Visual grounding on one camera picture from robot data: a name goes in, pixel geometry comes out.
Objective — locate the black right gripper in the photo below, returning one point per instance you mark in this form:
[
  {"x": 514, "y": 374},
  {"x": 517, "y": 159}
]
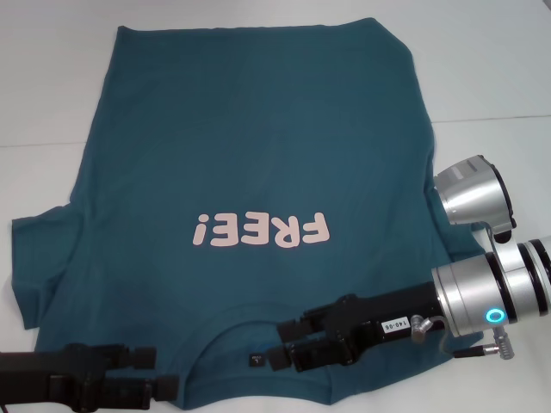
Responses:
[{"x": 387, "y": 310}]

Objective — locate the blue FREE print T-shirt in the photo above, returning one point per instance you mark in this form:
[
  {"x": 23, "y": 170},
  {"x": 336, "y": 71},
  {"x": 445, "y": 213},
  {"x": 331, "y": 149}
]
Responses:
[{"x": 258, "y": 150}]

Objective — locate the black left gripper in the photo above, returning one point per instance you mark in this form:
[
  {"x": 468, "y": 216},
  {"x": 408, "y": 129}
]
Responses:
[{"x": 43, "y": 378}]

